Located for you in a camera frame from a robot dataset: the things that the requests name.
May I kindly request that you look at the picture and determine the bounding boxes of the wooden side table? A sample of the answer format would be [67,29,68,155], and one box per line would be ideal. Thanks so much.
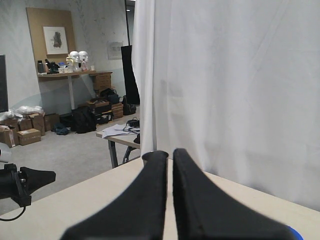
[95,131,140,169]

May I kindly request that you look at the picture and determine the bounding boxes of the wooden shelf with items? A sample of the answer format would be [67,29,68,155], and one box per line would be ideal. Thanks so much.
[37,51,112,110]

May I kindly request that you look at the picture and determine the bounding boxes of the black backpack on floor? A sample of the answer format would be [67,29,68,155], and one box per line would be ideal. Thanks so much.
[71,106,97,134]

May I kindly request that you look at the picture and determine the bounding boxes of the blue plastic container lid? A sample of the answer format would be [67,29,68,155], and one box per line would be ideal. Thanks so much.
[287,226,304,240]

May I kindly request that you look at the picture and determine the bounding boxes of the white backdrop curtain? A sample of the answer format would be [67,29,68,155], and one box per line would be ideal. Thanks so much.
[132,0,320,210]

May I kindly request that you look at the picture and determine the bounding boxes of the black hanging cloth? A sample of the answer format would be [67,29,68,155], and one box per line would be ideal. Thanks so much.
[121,45,140,105]

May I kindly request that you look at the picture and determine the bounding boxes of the white papers on table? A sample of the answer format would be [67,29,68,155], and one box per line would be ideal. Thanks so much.
[101,124,131,138]

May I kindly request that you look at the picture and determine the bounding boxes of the black power strip cables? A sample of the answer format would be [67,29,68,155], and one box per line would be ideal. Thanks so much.
[122,117,141,135]

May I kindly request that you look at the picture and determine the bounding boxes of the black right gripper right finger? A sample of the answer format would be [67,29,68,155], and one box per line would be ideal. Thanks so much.
[173,148,296,240]

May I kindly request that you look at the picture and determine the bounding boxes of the black camera cable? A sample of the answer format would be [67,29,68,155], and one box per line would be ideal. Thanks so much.
[0,204,27,222]

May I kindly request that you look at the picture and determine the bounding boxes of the framed picture on board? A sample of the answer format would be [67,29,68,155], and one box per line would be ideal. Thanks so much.
[26,7,76,63]

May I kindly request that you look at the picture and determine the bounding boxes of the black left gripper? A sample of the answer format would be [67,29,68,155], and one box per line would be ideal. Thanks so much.
[0,163,56,207]

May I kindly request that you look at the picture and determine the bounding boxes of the dark monitor screen edge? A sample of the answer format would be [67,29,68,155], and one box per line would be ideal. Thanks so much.
[0,55,9,113]

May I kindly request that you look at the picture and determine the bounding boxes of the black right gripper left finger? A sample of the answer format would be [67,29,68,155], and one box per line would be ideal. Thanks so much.
[61,150,167,240]

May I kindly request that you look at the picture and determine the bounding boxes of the cardboard boxes pile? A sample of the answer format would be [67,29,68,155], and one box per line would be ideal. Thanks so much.
[0,72,125,148]

